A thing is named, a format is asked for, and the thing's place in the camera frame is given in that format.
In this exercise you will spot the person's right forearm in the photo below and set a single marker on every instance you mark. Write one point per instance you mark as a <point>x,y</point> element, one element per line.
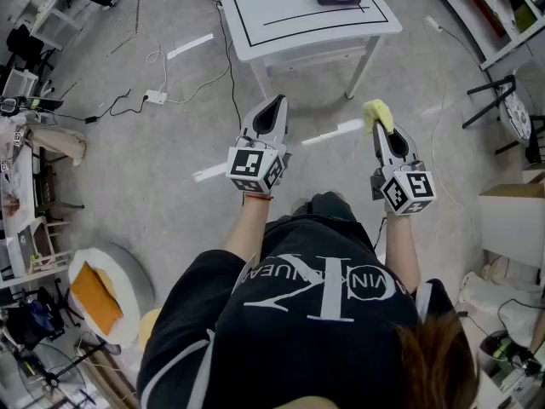
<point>402,249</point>

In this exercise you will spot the white side table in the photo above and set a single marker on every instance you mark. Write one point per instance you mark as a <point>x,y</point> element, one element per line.
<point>55,11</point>

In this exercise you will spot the white bin with orange bag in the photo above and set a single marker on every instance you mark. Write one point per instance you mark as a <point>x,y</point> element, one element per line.
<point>123,313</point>

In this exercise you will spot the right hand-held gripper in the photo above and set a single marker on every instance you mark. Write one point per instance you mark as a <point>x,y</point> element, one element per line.
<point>409,190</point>

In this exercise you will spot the long white power strip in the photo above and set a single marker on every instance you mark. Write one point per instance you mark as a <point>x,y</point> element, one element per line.
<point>433,22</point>

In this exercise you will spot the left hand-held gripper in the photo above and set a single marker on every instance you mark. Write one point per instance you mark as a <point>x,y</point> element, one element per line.
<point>247,164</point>

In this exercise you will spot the white shelf unit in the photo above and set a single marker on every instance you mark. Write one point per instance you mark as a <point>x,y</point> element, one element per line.
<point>489,11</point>

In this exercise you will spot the black office chair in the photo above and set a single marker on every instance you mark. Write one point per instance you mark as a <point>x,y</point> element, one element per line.
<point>27,49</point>

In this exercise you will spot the person's left forearm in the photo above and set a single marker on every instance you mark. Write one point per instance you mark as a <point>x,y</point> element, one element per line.
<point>249,228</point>

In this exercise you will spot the person's black printed T-shirt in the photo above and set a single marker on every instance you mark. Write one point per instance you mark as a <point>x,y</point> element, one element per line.
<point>298,335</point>

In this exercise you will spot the square white power strip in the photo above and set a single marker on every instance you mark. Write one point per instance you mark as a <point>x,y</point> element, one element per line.
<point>156,97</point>

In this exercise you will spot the person's black trousers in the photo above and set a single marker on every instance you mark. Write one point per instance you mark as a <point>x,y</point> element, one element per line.
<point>332,207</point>

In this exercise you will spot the black power adapter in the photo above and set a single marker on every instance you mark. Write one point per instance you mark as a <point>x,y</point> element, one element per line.
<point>91,119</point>

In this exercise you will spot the yellow wiping cloth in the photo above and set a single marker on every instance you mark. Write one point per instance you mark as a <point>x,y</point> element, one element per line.
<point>376,113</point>

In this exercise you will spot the white plastic bag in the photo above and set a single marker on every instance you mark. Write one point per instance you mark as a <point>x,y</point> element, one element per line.
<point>498,301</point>

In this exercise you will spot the beige cloth bag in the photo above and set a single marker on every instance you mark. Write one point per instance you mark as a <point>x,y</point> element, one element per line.
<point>57,143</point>

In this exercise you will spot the black metal frame chair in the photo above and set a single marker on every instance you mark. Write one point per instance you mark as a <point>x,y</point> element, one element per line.
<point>494,96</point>

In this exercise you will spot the blue backpack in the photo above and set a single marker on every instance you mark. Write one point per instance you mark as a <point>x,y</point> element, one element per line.
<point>36,318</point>

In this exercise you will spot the cardboard box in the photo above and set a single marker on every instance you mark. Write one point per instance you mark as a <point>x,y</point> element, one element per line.
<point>511,220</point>

